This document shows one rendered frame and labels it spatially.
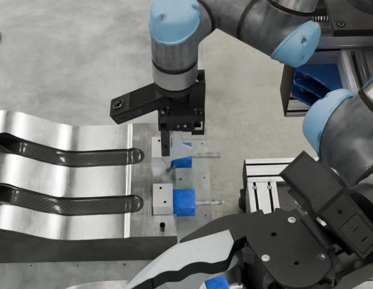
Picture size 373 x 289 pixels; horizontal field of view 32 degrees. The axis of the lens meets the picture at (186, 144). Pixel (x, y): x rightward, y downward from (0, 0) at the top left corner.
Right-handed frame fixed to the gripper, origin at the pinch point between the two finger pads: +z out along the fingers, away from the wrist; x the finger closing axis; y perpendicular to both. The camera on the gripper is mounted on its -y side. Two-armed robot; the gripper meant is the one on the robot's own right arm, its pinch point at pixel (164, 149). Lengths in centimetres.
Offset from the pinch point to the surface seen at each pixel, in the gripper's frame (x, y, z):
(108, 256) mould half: -17.6, -10.7, 9.4
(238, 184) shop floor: 53, 24, 91
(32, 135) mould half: 3.5, -25.4, -0.4
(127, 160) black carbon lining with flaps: -0.3, -7.2, 2.9
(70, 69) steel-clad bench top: 32.2, -21.8, 11.0
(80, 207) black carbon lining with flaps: -10.6, -15.6, 3.3
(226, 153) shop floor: 66, 21, 91
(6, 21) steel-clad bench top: 49, -39, 11
